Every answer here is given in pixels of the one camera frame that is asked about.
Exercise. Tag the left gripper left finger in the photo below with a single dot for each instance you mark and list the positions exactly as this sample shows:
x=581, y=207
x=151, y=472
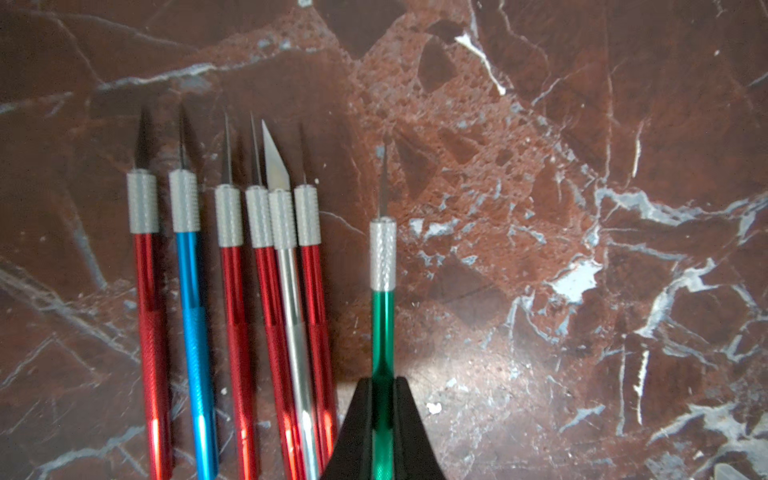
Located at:
x=352, y=454

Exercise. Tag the red carving knife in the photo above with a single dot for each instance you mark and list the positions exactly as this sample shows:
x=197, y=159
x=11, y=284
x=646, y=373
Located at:
x=257, y=203
x=309, y=239
x=144, y=226
x=230, y=240

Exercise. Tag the green carving knife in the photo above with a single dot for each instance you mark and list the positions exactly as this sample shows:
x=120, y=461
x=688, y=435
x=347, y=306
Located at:
x=382, y=279

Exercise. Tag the blue carving knife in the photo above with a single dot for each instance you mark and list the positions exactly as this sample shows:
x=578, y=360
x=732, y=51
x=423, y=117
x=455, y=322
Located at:
x=186, y=226

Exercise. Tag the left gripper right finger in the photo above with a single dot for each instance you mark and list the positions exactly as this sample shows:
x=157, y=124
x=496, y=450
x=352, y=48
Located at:
x=414, y=458

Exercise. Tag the translucent protective cap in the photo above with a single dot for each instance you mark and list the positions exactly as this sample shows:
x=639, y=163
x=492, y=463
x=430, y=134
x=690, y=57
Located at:
x=723, y=471

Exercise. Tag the silver carving knife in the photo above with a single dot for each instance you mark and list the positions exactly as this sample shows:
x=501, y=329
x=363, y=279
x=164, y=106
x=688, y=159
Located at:
x=285, y=243

